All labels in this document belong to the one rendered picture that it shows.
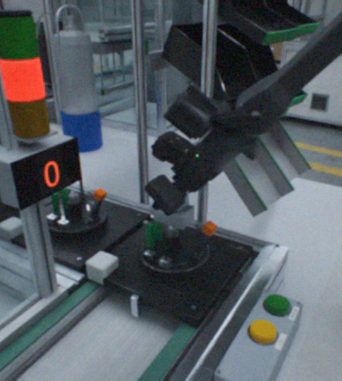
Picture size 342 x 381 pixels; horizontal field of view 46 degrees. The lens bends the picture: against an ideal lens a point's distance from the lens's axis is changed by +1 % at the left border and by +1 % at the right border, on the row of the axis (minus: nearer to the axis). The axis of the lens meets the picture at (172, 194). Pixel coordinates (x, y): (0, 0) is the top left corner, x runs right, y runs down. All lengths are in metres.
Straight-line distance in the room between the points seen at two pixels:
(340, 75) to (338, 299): 4.07
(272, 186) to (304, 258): 0.19
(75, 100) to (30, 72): 1.04
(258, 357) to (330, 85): 4.41
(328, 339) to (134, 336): 0.36
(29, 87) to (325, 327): 0.67
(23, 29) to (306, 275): 0.75
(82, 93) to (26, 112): 1.02
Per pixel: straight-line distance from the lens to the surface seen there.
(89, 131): 1.62
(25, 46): 0.56
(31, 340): 0.71
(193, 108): 0.60
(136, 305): 0.72
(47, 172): 0.60
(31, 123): 0.58
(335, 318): 0.89
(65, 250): 0.85
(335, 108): 4.93
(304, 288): 0.94
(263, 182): 0.98
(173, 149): 0.65
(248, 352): 0.65
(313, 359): 0.81
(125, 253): 0.81
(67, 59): 1.57
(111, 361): 0.69
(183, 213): 0.72
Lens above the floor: 1.44
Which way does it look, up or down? 27 degrees down
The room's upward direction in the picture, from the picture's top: straight up
